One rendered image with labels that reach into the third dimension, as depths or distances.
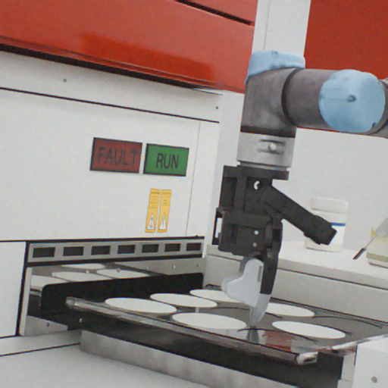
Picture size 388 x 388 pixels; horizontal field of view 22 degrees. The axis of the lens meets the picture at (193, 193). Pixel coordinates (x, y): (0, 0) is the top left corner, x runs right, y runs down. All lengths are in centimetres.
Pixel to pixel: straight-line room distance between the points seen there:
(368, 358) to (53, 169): 58
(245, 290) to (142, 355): 17
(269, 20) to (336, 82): 360
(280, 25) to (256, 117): 364
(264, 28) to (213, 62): 322
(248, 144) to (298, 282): 39
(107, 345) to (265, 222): 29
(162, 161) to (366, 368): 69
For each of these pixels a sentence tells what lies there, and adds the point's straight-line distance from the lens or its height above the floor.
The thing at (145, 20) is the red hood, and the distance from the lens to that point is 147.
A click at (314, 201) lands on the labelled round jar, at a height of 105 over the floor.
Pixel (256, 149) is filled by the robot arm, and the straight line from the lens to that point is 133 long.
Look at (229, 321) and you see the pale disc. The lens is 139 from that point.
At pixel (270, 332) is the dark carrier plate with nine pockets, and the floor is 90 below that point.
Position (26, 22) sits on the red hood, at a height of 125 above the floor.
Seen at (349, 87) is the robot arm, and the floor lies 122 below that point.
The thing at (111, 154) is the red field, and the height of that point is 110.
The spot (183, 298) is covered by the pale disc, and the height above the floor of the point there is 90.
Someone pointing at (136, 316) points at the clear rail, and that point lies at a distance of 134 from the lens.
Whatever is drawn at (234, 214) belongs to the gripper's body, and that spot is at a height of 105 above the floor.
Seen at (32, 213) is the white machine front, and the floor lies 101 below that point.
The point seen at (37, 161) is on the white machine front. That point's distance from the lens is 138.
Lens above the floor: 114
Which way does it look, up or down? 3 degrees down
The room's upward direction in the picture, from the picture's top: 7 degrees clockwise
